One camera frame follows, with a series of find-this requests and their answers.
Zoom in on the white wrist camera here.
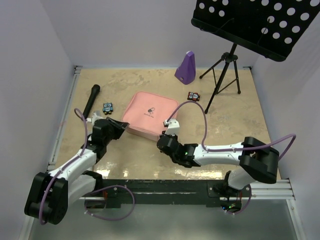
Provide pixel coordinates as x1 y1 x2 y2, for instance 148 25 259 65
86 110 103 126
163 118 180 136

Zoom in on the owl pattern block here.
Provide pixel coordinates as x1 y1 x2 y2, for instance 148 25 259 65
187 91 201 102

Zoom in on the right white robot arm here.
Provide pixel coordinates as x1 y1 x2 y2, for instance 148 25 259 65
156 134 280 197

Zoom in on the pink medicine kit case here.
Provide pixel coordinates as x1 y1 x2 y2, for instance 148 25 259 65
121 91 180 142

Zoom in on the purple metronome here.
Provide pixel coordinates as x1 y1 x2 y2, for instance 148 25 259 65
174 51 196 85

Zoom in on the blue owl block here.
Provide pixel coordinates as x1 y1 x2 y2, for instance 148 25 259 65
102 102 114 115

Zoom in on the black music stand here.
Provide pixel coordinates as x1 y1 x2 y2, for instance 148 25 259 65
191 0 320 115

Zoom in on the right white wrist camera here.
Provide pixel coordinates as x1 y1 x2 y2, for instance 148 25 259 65
163 118 180 136

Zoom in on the black microphone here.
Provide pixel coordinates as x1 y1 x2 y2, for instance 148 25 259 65
83 84 101 118

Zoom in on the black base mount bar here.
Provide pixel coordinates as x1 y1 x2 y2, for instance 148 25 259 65
74 178 253 210

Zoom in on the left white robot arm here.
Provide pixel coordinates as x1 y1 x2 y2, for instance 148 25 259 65
24 117 130 225

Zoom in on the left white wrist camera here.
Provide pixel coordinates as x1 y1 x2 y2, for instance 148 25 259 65
86 110 103 126

